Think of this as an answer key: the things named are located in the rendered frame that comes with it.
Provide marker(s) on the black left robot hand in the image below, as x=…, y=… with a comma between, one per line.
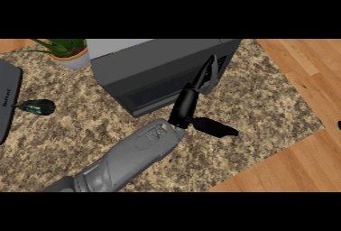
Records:
x=186, y=103

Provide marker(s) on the dark grey microwave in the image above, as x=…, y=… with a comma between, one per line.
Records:
x=146, y=69

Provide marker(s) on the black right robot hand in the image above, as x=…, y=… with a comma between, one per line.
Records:
x=340, y=125

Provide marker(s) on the dark grey flat appliance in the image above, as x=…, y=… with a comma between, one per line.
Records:
x=7, y=90

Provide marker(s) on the dark green bottle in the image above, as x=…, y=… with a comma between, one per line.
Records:
x=38, y=107

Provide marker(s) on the green plant in white pot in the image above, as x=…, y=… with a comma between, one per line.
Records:
x=71, y=55

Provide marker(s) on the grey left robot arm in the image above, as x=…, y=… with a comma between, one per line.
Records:
x=128, y=153

